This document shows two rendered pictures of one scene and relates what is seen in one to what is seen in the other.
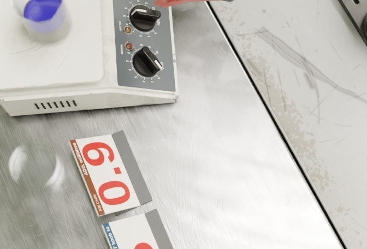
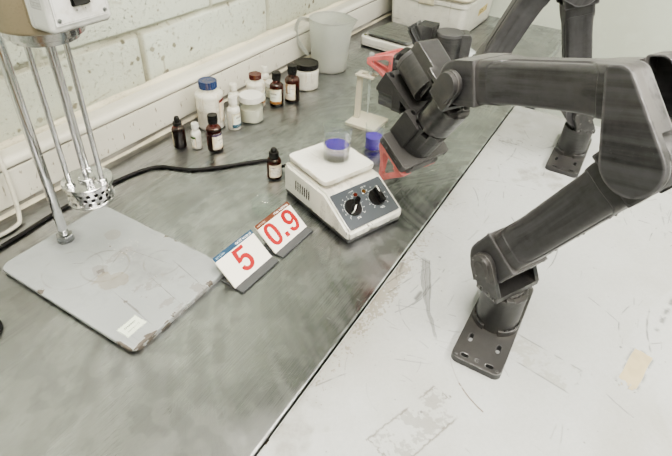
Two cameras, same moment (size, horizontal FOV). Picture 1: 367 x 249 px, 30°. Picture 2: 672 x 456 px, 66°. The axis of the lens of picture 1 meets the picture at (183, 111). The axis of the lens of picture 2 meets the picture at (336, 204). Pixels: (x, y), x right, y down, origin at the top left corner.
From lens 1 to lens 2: 0.58 m
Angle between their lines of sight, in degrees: 44
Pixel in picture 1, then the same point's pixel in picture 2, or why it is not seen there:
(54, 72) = (313, 167)
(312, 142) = (380, 314)
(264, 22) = (433, 259)
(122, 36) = (357, 189)
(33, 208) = (243, 217)
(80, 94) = (312, 186)
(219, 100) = (366, 260)
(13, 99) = (290, 168)
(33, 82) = (302, 163)
